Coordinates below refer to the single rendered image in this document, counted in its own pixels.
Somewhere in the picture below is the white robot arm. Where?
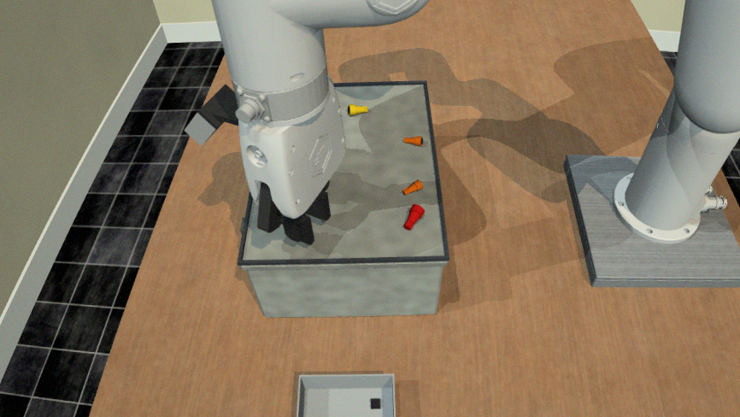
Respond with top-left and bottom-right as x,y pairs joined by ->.
184,0 -> 740,244

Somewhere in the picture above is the orange wire connector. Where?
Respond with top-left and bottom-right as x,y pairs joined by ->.
402,180 -> 423,196
404,137 -> 423,146

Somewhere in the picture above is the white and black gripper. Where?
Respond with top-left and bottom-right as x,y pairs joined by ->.
238,74 -> 346,245

